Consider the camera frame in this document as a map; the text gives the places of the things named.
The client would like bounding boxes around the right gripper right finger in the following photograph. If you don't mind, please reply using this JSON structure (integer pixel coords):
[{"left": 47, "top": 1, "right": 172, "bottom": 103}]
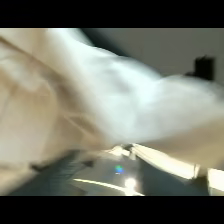
[{"left": 137, "top": 159, "right": 210, "bottom": 197}]

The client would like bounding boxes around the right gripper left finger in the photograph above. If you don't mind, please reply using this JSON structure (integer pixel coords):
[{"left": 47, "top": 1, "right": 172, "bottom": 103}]
[{"left": 9, "top": 149, "right": 95, "bottom": 197}]

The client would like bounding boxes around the cream white shirt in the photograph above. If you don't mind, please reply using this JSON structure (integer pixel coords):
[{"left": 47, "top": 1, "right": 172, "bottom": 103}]
[{"left": 0, "top": 27, "right": 224, "bottom": 197}]

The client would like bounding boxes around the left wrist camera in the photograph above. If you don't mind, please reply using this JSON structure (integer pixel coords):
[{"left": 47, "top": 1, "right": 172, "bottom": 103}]
[{"left": 185, "top": 55, "right": 216, "bottom": 82}]

